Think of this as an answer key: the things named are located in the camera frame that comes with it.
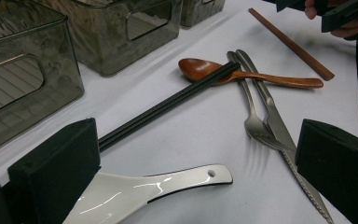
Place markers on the white ceramic spoon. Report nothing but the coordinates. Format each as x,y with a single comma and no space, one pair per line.
127,196

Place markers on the transparent grey plastic bin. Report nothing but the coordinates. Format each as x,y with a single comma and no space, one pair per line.
18,77
199,12
105,40

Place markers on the brown wooden chopstick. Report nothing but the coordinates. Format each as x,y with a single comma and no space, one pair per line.
292,45

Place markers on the metal knife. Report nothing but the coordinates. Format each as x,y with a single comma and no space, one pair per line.
276,124

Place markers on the black chopstick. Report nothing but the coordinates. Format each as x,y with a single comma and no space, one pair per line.
167,104
171,109

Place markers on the metal fork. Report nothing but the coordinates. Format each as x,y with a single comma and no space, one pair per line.
256,126

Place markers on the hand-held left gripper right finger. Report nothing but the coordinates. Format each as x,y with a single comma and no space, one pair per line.
341,165

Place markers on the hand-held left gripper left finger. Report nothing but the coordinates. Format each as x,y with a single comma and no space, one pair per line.
56,168

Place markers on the brown wooden spoon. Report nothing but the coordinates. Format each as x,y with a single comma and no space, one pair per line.
199,68

